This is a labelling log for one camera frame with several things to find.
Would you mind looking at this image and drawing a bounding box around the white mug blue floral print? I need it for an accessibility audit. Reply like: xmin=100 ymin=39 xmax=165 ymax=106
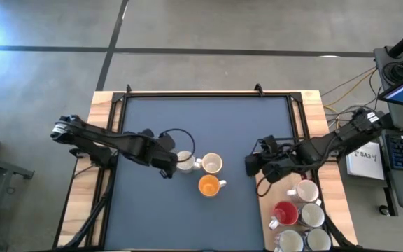
xmin=303 ymin=227 xmax=333 ymax=252

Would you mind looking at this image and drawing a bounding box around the grey metal stand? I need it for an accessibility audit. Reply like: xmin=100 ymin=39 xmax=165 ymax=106
xmin=0 ymin=150 xmax=36 ymax=246

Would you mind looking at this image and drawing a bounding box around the cream yellow mug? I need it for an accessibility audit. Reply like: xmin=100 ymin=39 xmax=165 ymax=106
xmin=195 ymin=152 xmax=224 ymax=176

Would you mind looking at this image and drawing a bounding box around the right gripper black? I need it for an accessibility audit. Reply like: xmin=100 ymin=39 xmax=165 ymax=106
xmin=245 ymin=134 xmax=288 ymax=178

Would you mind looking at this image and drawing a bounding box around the blue-grey table mat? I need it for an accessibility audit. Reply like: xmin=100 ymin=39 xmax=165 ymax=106
xmin=103 ymin=96 xmax=306 ymax=251

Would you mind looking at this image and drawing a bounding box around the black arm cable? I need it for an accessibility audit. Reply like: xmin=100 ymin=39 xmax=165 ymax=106
xmin=255 ymin=137 xmax=339 ymax=198
xmin=158 ymin=127 xmax=197 ymax=165

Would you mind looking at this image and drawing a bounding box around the white mug red lattice print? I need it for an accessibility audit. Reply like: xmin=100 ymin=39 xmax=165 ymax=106
xmin=273 ymin=228 xmax=305 ymax=252

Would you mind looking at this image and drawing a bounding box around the yellow cable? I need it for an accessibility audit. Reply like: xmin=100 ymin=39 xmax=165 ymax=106
xmin=323 ymin=69 xmax=379 ymax=110

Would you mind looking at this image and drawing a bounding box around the grey floor cable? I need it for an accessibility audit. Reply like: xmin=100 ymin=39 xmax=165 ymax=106
xmin=321 ymin=66 xmax=378 ymax=99

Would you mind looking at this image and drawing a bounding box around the white mug dark exterior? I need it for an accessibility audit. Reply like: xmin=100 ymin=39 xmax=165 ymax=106
xmin=297 ymin=199 xmax=326 ymax=229

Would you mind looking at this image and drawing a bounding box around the white SA3 labelled box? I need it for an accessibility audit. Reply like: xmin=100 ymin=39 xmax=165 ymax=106
xmin=345 ymin=140 xmax=386 ymax=181

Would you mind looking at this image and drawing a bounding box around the pink mug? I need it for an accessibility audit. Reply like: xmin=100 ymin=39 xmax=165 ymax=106
xmin=286 ymin=178 xmax=320 ymax=204

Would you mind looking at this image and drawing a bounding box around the orange mug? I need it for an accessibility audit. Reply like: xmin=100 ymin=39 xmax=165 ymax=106
xmin=197 ymin=174 xmax=228 ymax=198

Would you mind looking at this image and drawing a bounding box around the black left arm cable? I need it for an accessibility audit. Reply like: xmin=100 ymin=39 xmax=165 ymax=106
xmin=158 ymin=127 xmax=197 ymax=165

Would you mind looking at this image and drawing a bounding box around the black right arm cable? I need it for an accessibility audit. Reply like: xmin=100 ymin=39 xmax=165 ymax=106
xmin=255 ymin=137 xmax=339 ymax=198

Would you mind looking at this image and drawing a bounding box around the black coiled cable bundle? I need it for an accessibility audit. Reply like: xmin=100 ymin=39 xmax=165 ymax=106
xmin=382 ymin=60 xmax=403 ymax=85

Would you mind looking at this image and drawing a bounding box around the black metal rig frame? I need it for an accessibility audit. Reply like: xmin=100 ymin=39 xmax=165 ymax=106
xmin=52 ymin=83 xmax=362 ymax=252

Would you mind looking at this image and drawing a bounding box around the teal rimmed patterned mug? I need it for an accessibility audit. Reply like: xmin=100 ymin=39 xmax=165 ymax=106
xmin=176 ymin=150 xmax=203 ymax=175

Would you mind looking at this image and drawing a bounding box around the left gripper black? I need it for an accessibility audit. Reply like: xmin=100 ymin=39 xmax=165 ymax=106
xmin=148 ymin=132 xmax=180 ymax=180

